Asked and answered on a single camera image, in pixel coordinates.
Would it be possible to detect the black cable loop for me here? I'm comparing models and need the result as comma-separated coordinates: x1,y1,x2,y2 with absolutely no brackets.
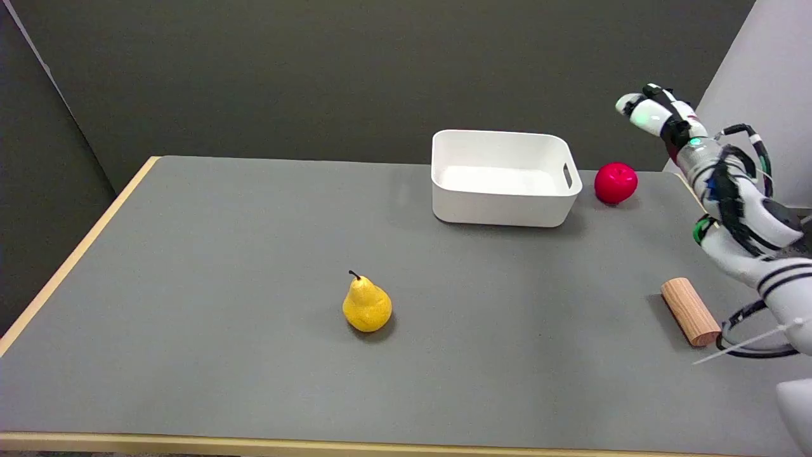
716,298,801,359

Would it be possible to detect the wooden cylinder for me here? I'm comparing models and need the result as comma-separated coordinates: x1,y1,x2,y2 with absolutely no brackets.
660,277,722,347

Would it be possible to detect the white cable tie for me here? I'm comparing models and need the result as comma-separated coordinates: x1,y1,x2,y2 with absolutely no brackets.
691,322,801,366

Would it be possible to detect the red apple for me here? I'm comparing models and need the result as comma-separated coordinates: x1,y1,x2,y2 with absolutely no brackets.
594,162,639,205

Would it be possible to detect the white plastic bin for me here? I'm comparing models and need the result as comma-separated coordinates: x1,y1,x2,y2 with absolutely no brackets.
431,129,583,229

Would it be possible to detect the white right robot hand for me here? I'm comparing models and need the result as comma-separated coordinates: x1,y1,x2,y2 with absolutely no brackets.
615,83,707,166

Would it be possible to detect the yellow pear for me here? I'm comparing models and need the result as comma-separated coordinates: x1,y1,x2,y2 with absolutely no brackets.
342,270,393,333

